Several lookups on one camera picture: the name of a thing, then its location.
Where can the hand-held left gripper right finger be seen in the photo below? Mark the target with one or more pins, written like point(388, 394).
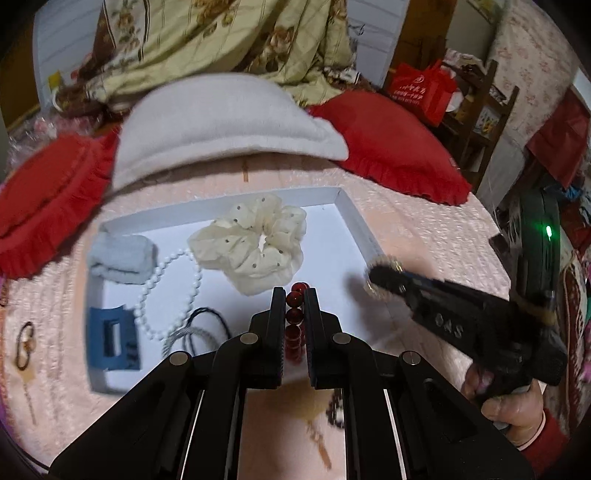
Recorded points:
point(313, 332)

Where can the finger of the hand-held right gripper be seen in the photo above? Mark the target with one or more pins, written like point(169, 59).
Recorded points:
point(411, 284)

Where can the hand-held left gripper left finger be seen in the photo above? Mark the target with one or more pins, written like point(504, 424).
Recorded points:
point(277, 332)

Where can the white shallow cardboard box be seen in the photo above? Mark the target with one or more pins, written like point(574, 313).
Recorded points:
point(332, 258)

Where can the cream polka dot scrunchie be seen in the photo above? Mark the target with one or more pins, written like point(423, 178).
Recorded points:
point(249, 249)

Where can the blue hair claw clip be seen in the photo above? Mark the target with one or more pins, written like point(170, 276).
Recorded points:
point(111, 337)

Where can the light blue fluffy scrunchie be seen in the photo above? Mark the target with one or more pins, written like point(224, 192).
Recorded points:
point(122, 258)

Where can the person's right forearm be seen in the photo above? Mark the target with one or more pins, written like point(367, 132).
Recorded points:
point(547, 438)

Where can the person's right hand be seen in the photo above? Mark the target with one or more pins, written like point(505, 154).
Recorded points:
point(512, 415)

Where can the pink quilted bedspread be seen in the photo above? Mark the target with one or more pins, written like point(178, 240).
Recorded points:
point(438, 221)

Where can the floral cushion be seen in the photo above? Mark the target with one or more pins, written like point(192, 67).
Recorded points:
point(577, 332)

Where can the red ruffled pillow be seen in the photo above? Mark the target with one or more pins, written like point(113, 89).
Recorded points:
point(392, 147)
point(46, 198)

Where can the wooden shelf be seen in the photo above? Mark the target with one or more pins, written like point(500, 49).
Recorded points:
point(494, 129)

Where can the red shopping bag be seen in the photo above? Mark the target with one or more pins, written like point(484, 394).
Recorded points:
point(420, 92)

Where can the red cloth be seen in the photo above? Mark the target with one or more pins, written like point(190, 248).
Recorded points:
point(561, 134)

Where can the white pillow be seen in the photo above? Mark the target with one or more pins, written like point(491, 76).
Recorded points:
point(221, 124)

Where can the wooden door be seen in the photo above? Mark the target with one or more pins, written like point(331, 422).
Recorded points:
point(420, 32)

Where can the pink floral quilt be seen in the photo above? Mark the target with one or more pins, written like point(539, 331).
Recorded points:
point(535, 60)

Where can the small gold pin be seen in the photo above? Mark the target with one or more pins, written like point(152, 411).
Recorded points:
point(31, 406)

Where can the floral checked blanket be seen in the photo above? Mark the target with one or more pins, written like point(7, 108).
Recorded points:
point(207, 41)

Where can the clear plastic bags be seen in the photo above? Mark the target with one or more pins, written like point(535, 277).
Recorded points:
point(32, 129)

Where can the wall poster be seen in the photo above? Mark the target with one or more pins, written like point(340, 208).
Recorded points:
point(489, 5)

